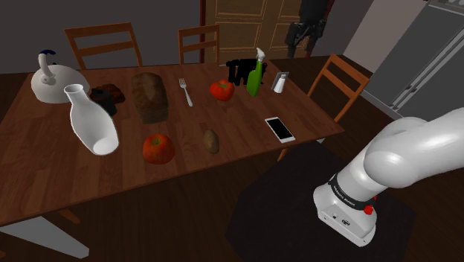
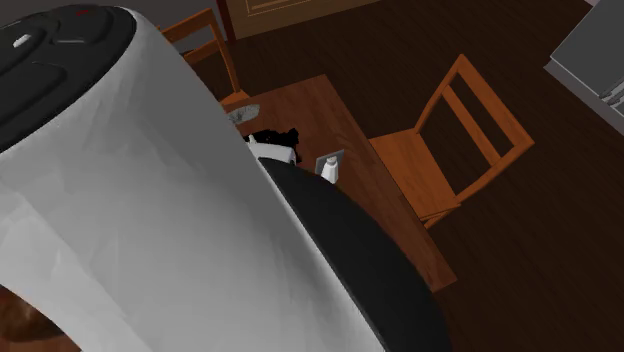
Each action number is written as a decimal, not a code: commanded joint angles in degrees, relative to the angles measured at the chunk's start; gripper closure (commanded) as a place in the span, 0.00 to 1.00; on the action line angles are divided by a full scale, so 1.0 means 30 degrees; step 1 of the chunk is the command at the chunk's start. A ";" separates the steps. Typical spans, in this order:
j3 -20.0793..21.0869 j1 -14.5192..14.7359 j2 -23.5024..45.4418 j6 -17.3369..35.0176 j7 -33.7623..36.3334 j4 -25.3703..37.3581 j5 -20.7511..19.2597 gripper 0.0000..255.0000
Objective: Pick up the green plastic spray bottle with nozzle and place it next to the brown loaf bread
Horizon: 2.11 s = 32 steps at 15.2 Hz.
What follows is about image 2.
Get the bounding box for grey flat square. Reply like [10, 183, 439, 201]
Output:
[314, 148, 346, 173]

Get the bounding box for grey cabinet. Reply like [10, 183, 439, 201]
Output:
[543, 0, 624, 138]

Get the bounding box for brown wooden table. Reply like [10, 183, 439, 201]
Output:
[220, 73, 459, 294]

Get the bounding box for white bottle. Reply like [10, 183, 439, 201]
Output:
[319, 156, 340, 185]

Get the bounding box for orange wooden chair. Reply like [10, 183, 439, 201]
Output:
[367, 53, 536, 231]
[158, 7, 252, 107]

